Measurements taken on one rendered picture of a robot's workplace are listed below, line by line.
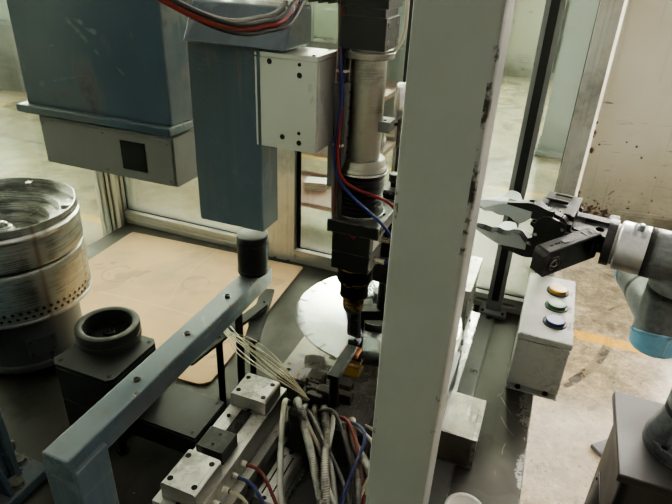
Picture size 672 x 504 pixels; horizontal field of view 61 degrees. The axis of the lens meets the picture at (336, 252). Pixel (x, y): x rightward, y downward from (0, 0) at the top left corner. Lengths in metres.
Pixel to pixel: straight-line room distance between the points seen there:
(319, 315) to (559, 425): 1.50
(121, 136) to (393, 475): 0.76
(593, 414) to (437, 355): 2.24
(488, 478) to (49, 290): 0.93
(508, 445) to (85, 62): 1.02
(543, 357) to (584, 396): 1.35
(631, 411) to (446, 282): 1.12
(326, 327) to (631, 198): 3.37
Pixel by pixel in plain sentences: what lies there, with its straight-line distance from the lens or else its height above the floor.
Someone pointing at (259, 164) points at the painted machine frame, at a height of 1.32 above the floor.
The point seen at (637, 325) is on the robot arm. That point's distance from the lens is 0.99.
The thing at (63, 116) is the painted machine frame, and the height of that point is 1.32.
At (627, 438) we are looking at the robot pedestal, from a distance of 1.33.
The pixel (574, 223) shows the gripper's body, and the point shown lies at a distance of 0.95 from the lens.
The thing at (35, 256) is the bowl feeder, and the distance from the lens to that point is 1.24.
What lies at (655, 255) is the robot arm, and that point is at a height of 1.23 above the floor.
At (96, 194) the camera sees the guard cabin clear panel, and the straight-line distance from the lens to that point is 1.98.
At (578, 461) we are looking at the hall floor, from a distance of 2.34.
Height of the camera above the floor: 1.59
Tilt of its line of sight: 28 degrees down
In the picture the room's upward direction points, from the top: 3 degrees clockwise
